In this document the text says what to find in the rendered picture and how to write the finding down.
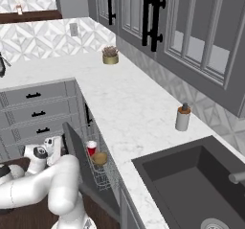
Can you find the dark grey sink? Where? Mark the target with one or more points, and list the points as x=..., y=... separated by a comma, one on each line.
x=197, y=188

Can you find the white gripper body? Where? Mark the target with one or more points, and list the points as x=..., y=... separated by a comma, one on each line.
x=56, y=149

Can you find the dark grey dishwasher door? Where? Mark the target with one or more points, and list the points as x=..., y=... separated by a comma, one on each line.
x=81, y=162

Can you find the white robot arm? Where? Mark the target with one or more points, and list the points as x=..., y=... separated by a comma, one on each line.
x=60, y=185

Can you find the red cup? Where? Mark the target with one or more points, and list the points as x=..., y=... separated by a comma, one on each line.
x=91, y=149

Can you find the small pale bottle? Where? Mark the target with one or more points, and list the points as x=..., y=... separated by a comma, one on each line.
x=19, y=9

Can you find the grey drawer front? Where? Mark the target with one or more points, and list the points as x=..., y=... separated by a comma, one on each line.
x=54, y=111
x=19, y=133
x=48, y=93

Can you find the grey tap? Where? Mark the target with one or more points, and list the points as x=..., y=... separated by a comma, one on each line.
x=237, y=177

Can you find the grey base cupboard door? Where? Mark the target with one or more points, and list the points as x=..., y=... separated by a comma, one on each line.
x=82, y=102

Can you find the white soap dispenser brown top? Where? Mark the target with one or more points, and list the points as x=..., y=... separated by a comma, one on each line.
x=182, y=119

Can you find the brown bowl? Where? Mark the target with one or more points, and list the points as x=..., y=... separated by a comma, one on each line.
x=100, y=158

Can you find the grey wall socket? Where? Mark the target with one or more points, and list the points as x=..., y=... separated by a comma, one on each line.
x=73, y=29

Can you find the grey glass cupboard door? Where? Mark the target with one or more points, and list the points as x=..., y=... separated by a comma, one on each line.
x=102, y=3
x=135, y=9
x=204, y=41

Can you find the grey cupboard door under sink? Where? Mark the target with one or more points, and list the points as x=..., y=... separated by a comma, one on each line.
x=129, y=212

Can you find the plant in gold pot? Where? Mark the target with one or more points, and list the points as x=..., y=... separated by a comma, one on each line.
x=110, y=56

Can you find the dark brown wall shelf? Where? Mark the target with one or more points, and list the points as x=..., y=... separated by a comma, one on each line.
x=30, y=16

